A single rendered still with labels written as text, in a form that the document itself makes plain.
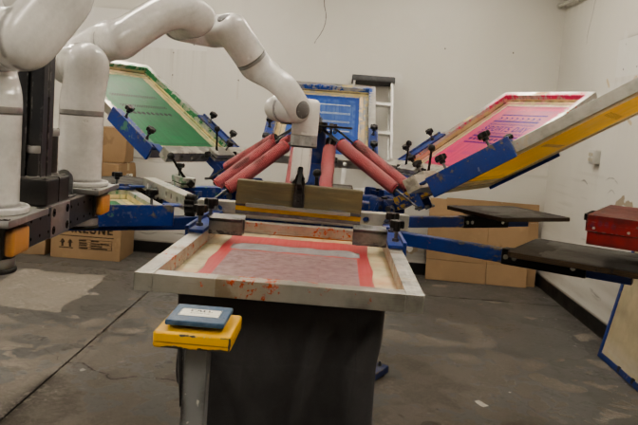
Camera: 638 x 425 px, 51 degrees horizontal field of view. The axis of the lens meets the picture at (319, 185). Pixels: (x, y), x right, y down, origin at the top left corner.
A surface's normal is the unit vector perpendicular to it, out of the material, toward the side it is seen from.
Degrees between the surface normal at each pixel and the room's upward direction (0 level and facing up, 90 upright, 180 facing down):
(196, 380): 90
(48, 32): 92
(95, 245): 90
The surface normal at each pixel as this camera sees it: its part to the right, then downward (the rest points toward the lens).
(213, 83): -0.03, 0.09
